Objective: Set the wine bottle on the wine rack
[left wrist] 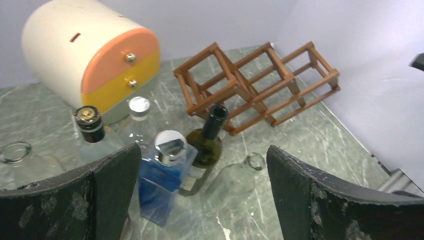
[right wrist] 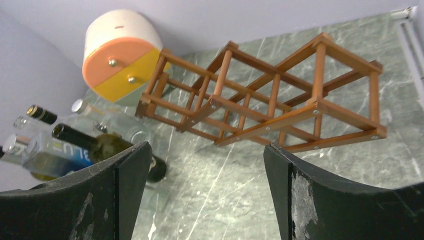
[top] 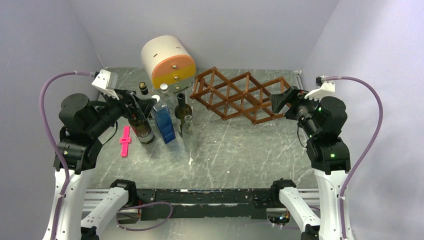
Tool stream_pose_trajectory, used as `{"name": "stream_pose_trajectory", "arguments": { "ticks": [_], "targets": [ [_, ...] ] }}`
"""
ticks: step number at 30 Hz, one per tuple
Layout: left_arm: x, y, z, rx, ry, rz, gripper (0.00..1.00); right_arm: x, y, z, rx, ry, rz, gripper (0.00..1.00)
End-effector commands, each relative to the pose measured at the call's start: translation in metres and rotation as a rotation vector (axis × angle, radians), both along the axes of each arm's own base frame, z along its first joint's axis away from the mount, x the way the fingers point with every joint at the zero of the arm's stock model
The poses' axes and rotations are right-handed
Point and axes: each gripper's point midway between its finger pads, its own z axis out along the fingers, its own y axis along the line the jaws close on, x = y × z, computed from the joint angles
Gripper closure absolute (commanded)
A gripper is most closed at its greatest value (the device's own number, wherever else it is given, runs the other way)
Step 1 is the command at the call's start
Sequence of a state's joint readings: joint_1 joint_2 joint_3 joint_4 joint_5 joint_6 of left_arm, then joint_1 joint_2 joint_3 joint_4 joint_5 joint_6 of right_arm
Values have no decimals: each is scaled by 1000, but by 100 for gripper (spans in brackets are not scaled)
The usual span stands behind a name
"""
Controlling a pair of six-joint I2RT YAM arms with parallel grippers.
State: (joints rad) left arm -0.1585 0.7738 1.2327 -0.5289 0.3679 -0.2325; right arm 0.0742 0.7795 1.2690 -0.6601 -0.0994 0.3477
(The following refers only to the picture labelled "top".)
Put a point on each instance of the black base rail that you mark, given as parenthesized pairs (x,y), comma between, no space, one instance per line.
(252,203)

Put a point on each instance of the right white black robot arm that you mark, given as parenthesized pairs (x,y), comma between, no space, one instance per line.
(322,121)

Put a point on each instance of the small black gold-capped bottle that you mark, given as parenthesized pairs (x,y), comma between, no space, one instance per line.
(143,88)

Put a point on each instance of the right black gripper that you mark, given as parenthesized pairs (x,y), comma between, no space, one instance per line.
(278,100)

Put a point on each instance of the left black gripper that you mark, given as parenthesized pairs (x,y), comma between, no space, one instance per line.
(143,106)

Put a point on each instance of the dark wine bottle red label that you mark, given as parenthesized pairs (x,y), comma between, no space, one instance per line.
(142,129)

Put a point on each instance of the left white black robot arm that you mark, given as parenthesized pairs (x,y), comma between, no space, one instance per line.
(84,121)

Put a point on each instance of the clear bottle white cap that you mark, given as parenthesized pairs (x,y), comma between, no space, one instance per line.
(168,97)

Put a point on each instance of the cream orange cylindrical container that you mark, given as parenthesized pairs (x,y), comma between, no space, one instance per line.
(166,61)

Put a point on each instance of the brown wooden wine rack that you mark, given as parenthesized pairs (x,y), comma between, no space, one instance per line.
(242,95)

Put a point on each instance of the green wine bottle white label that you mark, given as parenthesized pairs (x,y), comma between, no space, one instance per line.
(181,110)

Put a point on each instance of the pink plastic tool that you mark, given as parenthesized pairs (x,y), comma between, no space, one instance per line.
(125,141)

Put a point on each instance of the clear glass bottle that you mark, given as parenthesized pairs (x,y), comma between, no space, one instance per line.
(189,134)

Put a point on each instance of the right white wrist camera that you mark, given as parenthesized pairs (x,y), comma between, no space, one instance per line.
(326,87)

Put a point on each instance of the blue square bottle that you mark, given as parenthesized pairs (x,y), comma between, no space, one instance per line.
(163,119)

